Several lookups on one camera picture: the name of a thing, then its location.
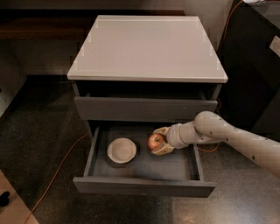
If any light wooden board corner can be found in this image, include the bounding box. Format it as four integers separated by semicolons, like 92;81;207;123
0;171;39;224

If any grey drawer cabinet white top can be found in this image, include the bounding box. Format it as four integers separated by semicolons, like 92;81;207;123
67;16;228;137

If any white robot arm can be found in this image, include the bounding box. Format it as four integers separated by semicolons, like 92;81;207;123
149;111;280;178

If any red apple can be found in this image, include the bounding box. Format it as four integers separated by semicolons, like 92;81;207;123
147;133;165;151

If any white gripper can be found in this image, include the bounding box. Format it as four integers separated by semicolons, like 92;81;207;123
151;122;204;156

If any grey top drawer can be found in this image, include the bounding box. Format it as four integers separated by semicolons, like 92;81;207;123
74;96;218;123

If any white bowl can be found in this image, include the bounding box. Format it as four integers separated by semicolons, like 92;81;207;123
107;138;137;164

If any small black object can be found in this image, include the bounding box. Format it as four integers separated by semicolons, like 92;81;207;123
0;191;11;207

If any orange cable on floor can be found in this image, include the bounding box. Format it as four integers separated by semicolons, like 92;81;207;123
24;0;244;224

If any dark wooden shelf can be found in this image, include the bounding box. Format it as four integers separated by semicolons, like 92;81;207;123
0;9;185;40

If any grey drawer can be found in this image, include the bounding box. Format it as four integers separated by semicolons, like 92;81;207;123
73;125;215;198
74;96;218;123

